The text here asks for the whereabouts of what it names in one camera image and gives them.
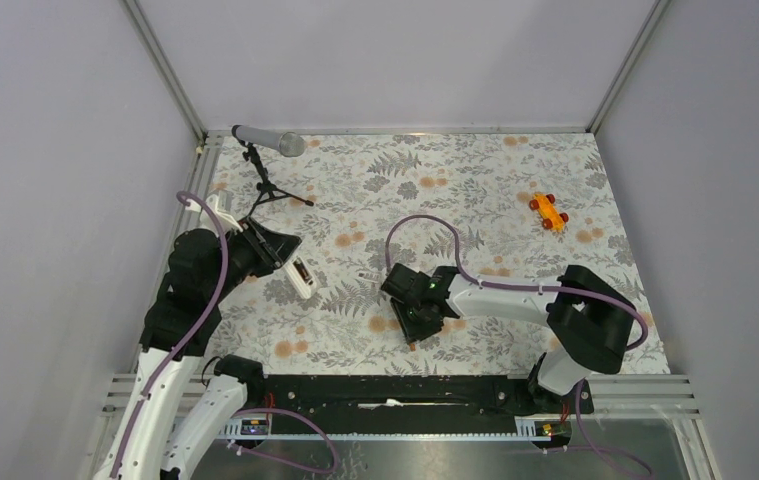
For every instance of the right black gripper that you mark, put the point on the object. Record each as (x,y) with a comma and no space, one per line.
(414,332)

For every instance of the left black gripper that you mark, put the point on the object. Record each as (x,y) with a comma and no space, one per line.
(272,248)

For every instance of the white remote control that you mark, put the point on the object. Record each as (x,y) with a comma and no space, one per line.
(301,277)

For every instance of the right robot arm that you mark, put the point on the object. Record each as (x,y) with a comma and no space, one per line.
(591,321)

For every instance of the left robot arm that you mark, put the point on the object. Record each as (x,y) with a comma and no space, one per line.
(203,269)

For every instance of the black tripod stand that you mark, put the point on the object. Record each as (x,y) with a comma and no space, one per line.
(268,192)

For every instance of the grey microphone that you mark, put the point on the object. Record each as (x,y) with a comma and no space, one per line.
(287,144)

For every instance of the floral patterned mat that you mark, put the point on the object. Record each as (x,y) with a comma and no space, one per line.
(420,200)

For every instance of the orange toy car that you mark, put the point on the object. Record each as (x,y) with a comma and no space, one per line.
(552,219)

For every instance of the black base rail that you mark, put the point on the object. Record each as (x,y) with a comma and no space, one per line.
(407,405)

